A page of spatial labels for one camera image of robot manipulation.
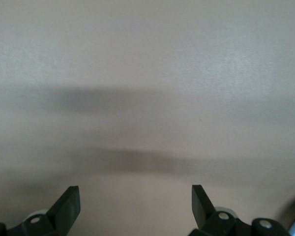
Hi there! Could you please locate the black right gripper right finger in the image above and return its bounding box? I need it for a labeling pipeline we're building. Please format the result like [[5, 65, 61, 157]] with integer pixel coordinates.
[[188, 184, 292, 236]]

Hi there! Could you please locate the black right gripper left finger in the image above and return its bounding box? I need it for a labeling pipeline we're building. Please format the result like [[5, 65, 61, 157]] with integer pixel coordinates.
[[0, 186, 81, 236]]

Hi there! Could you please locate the brown table mat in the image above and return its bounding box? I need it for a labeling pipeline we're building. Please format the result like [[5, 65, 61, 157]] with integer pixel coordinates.
[[0, 0, 295, 236]]

